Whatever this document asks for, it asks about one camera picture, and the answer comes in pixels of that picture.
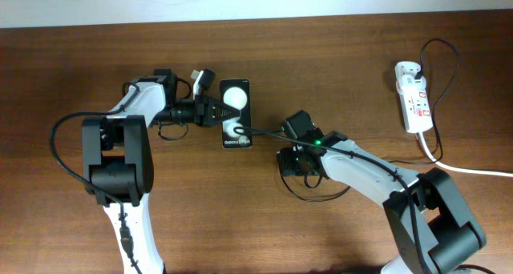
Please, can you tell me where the white USB wall charger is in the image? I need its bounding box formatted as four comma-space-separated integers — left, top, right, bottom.
394, 61, 426, 89

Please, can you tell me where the black smartphone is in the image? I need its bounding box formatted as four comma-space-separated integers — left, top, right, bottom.
220, 79, 252, 149

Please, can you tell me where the white power strip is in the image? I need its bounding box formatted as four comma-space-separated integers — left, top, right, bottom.
396, 75, 433, 134

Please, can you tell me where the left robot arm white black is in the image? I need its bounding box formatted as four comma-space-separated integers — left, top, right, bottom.
82, 69, 247, 273

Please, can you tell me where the black USB charging cable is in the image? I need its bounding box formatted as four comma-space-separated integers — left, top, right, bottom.
280, 38, 461, 203

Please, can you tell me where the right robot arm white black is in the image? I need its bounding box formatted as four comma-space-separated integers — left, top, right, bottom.
277, 111, 487, 273

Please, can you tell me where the white power strip cord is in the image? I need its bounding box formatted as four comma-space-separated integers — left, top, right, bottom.
416, 131, 513, 179

